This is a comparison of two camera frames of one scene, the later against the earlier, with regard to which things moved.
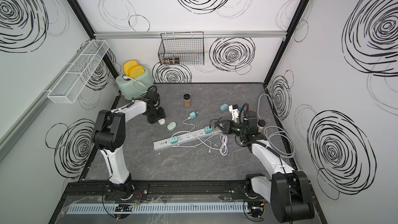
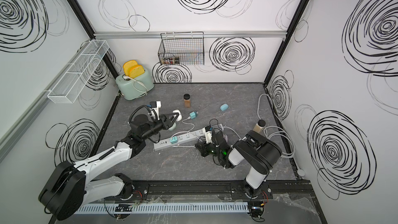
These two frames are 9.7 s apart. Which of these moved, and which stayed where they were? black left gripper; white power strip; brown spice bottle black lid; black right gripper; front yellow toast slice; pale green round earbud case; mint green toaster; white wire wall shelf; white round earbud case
Moved: black right gripper; black left gripper; white round earbud case
Stayed: pale green round earbud case; mint green toaster; white power strip; front yellow toast slice; brown spice bottle black lid; white wire wall shelf
